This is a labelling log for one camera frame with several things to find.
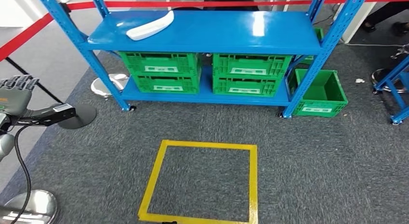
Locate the white cabinet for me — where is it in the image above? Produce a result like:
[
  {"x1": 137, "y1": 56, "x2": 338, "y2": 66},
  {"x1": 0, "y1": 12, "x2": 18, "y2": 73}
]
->
[{"x1": 332, "y1": 0, "x2": 373, "y2": 44}]

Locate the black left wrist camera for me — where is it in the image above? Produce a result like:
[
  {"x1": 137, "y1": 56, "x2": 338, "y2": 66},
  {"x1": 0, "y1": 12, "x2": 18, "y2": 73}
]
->
[{"x1": 17, "y1": 103, "x2": 77, "y2": 127}]

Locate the chrome round stool base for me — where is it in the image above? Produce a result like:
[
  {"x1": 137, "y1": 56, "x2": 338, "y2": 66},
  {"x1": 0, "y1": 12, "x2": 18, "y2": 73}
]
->
[{"x1": 370, "y1": 68, "x2": 407, "y2": 94}]

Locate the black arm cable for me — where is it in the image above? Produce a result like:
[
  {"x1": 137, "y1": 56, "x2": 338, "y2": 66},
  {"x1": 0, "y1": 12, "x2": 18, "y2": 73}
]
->
[{"x1": 9, "y1": 123, "x2": 33, "y2": 224}]

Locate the chrome stanchion post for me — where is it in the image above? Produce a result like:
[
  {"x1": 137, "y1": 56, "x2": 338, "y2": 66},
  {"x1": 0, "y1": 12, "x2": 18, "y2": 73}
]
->
[
  {"x1": 59, "y1": 1, "x2": 130, "y2": 98},
  {"x1": 0, "y1": 189, "x2": 59, "y2": 224}
]

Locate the yellow tape floor square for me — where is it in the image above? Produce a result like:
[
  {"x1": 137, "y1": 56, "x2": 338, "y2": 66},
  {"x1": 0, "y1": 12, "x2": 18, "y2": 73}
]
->
[{"x1": 137, "y1": 139, "x2": 259, "y2": 224}]

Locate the blue metal shelf rack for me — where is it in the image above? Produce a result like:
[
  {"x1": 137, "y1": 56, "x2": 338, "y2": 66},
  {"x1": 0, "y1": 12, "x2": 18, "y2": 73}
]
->
[
  {"x1": 34, "y1": 0, "x2": 371, "y2": 119},
  {"x1": 372, "y1": 55, "x2": 409, "y2": 126}
]

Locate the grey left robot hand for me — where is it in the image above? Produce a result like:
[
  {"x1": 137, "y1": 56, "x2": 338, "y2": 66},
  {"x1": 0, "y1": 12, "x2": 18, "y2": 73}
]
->
[{"x1": 0, "y1": 75, "x2": 40, "y2": 117}]

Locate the open empty green crate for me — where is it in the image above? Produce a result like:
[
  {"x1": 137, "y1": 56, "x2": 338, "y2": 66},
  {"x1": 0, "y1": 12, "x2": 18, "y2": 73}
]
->
[{"x1": 289, "y1": 68, "x2": 349, "y2": 118}]

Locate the white floor cable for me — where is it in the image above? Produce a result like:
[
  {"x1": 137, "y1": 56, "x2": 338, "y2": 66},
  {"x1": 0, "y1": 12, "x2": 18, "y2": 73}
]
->
[{"x1": 339, "y1": 39, "x2": 404, "y2": 48}]

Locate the white curved plastic part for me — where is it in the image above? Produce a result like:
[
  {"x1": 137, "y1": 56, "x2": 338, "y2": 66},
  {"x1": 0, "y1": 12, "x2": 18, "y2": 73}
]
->
[{"x1": 125, "y1": 10, "x2": 175, "y2": 42}]

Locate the chrome stool frame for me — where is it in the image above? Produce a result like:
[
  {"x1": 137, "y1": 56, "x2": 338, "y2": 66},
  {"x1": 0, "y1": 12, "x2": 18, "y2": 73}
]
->
[{"x1": 390, "y1": 43, "x2": 409, "y2": 60}]

